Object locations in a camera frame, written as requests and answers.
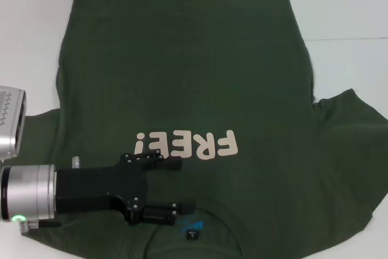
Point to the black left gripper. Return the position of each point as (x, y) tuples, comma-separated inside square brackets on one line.
[(97, 189)]

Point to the dark green FREE t-shirt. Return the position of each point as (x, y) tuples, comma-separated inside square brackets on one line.
[(182, 59)]

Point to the small silver cylinder stub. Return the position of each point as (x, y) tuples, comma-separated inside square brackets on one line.
[(76, 162)]

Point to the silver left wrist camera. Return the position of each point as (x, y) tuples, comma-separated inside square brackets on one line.
[(10, 119)]

